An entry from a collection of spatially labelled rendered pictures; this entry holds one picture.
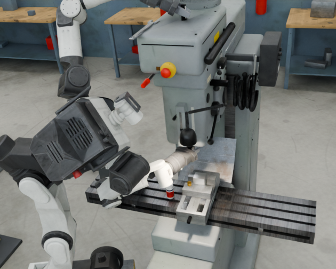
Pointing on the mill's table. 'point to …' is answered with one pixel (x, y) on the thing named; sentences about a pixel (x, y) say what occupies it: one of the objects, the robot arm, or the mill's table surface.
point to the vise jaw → (198, 191)
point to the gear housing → (203, 82)
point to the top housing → (181, 41)
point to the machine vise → (185, 210)
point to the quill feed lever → (214, 121)
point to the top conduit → (219, 44)
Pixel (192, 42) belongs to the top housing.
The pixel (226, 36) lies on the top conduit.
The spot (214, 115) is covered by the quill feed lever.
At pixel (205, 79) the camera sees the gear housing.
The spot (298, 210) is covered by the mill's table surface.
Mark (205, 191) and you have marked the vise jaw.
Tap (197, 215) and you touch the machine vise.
